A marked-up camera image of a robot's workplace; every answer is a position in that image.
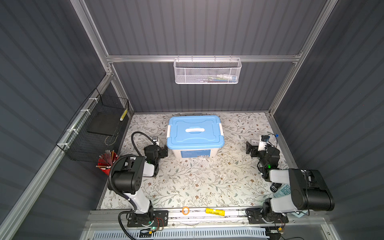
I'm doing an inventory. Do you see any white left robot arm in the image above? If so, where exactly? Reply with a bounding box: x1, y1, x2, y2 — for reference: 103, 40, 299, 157
107, 131, 169, 240

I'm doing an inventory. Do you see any yellow brush in basket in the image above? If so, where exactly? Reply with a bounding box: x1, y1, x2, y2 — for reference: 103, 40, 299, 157
120, 109, 128, 122

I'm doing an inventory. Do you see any red pencil cup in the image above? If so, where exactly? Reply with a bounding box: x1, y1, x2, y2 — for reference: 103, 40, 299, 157
96, 150, 119, 175

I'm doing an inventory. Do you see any blue plastic bin lid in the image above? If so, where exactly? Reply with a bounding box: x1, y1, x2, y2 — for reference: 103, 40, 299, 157
167, 115, 225, 150

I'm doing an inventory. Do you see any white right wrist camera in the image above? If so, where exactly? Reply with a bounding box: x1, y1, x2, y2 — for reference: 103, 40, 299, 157
258, 135, 270, 152

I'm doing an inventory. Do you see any black wire wall basket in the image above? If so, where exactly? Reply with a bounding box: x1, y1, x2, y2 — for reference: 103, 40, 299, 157
57, 90, 130, 163

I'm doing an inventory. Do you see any white wire wall basket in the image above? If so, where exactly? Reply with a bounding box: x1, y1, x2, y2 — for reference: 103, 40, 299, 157
173, 58, 242, 85

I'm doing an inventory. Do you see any white plastic storage bin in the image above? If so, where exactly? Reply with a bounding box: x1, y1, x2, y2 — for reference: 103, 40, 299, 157
166, 122, 224, 160

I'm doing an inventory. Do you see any yellow label tag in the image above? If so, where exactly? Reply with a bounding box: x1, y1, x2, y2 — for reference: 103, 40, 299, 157
206, 208, 226, 217

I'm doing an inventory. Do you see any black stapler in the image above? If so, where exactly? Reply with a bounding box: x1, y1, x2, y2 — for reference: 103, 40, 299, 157
270, 183, 282, 193

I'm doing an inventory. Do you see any teal calculator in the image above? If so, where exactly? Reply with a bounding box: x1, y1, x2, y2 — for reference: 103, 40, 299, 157
274, 185, 291, 198

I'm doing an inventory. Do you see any orange rubber band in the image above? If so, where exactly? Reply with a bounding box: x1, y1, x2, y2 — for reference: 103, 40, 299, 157
181, 207, 190, 216

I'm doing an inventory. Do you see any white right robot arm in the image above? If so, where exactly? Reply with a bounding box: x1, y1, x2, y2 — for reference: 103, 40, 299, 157
245, 142, 335, 225

